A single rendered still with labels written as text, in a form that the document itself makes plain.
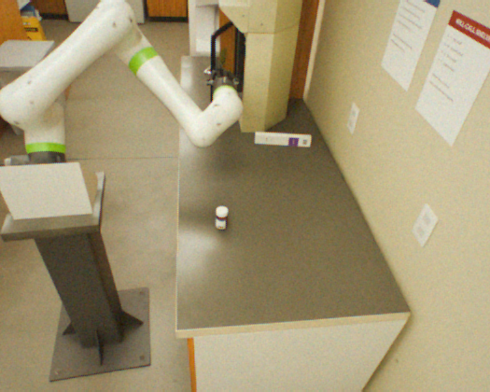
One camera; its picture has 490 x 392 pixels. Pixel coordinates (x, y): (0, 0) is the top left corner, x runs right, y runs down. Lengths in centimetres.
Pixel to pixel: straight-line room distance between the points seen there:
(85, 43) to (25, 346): 160
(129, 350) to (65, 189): 105
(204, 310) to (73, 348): 121
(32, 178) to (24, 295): 126
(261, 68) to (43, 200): 102
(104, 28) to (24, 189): 58
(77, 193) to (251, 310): 71
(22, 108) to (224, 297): 83
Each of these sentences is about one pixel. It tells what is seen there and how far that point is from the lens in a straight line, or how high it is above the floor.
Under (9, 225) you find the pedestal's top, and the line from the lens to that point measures 152.
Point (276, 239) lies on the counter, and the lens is 133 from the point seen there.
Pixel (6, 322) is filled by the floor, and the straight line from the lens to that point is 248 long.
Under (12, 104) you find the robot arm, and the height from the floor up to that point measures 135.
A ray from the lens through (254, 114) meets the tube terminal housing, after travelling 183.
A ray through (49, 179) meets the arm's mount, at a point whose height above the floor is 110.
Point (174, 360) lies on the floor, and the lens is 212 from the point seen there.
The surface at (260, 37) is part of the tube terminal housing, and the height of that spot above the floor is 139.
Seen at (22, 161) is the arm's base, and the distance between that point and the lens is 148.
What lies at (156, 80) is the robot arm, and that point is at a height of 133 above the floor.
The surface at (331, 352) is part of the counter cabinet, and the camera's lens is 136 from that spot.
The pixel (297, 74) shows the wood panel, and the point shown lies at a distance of 220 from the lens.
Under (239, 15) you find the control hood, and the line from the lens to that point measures 166.
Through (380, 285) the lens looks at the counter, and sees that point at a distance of 130.
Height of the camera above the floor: 190
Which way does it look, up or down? 41 degrees down
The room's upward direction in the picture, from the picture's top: 5 degrees clockwise
